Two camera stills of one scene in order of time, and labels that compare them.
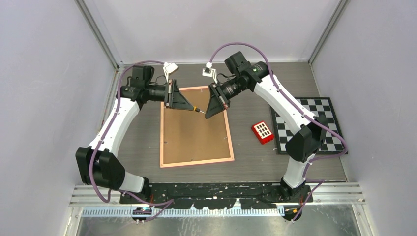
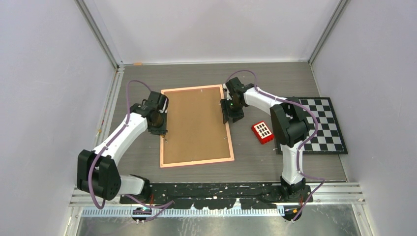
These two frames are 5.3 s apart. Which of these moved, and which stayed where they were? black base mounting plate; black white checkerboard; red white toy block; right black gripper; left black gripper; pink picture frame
Moved: right black gripper; left black gripper
Stayed: pink picture frame; black white checkerboard; red white toy block; black base mounting plate
